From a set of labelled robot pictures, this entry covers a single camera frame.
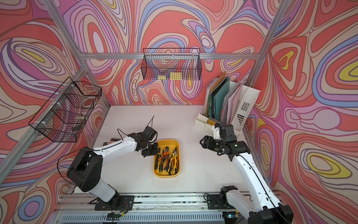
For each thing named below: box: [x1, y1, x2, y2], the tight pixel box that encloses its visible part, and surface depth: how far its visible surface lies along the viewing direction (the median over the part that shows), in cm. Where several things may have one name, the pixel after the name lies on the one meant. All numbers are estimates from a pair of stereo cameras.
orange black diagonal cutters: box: [163, 146, 170, 172], surface depth 88 cm
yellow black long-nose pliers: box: [154, 147, 161, 175], surface depth 86 cm
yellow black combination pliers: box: [167, 146, 178, 175], surface depth 88 cm
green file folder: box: [207, 77, 231, 121], surface depth 92 cm
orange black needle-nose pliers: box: [158, 149, 165, 174], surface depth 87 cm
